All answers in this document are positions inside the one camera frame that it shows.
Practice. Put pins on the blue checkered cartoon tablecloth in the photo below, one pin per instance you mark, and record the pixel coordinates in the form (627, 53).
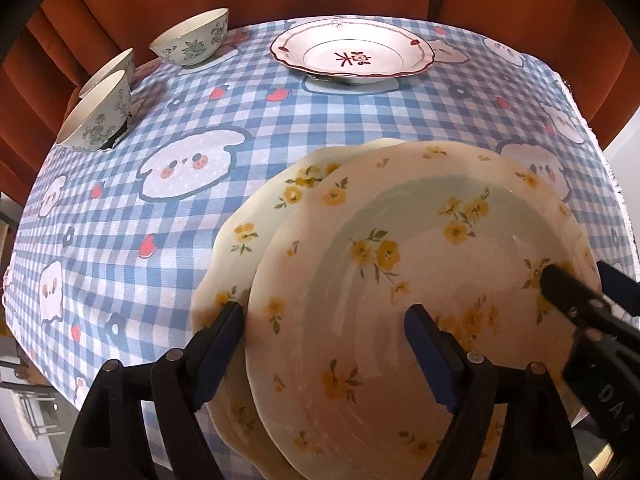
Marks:
(175, 260)

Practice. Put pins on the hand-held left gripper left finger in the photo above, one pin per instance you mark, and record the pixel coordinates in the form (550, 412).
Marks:
(220, 355)

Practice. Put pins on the yellow floral cream plate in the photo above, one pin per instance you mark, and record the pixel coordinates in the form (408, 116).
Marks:
(240, 240)
(400, 210)

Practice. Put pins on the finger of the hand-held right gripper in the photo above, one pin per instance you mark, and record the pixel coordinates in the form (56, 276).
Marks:
(565, 292)
(622, 290)

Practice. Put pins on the white red-rimmed plate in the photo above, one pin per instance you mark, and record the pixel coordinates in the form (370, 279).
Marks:
(310, 45)

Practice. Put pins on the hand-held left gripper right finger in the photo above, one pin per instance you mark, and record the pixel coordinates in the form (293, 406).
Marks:
(431, 355)

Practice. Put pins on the green floral ceramic bowl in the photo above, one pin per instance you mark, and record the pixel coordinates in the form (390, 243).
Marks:
(129, 65)
(95, 125)
(195, 47)

